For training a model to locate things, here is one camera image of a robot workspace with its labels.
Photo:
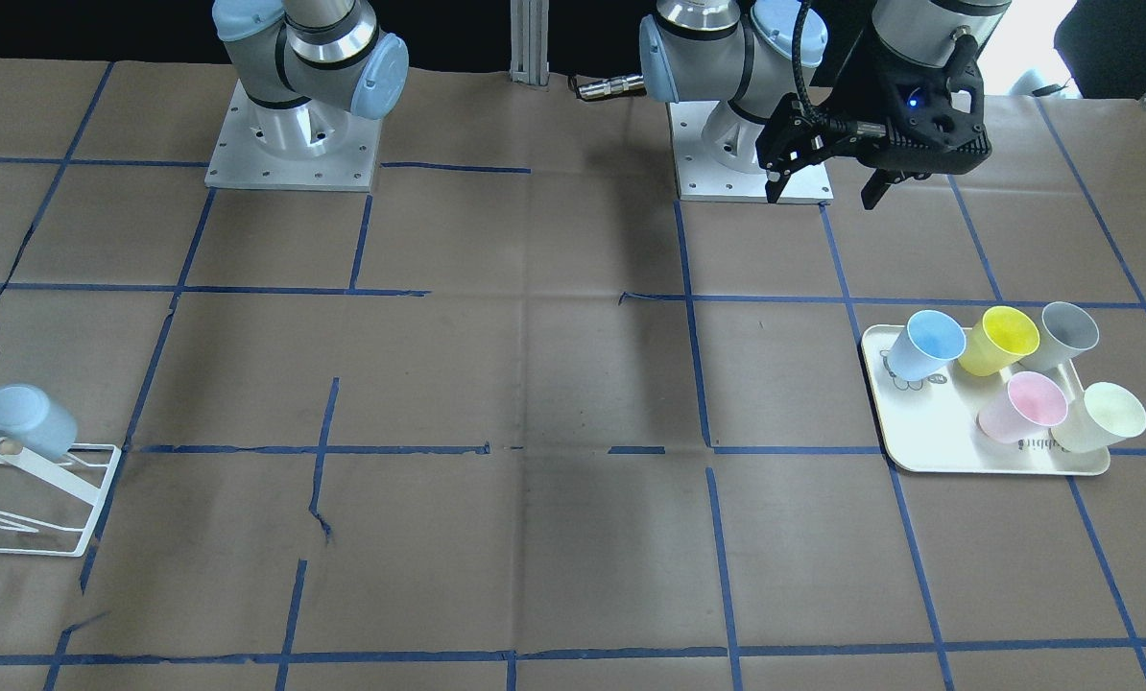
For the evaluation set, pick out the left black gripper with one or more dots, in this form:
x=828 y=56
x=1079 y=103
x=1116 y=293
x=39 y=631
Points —
x=877 y=93

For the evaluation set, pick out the pale blue cup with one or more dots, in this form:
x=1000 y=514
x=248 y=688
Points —
x=29 y=415

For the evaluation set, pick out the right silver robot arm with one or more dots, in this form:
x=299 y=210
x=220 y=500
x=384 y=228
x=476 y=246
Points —
x=123 y=175

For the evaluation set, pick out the blue cup on tray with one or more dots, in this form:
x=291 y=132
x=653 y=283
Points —
x=930 y=340

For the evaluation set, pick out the yellow cup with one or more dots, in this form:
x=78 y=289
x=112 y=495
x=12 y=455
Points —
x=1002 y=337

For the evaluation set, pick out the grey cup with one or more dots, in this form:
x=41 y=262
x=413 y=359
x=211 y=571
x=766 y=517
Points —
x=1065 y=331

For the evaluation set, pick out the pink cup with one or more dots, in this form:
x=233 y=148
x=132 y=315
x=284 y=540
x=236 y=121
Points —
x=1027 y=405

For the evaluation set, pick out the pale green cup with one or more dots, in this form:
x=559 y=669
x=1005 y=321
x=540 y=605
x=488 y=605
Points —
x=1103 y=414

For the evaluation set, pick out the cream plastic tray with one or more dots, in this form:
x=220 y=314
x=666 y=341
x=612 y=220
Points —
x=931 y=425

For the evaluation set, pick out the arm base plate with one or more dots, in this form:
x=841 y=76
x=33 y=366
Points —
x=713 y=150
x=311 y=147

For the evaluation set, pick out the white wire cup rack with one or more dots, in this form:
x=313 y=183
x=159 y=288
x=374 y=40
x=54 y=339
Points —
x=51 y=508

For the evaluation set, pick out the aluminium frame post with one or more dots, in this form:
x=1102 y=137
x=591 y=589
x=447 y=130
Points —
x=528 y=63

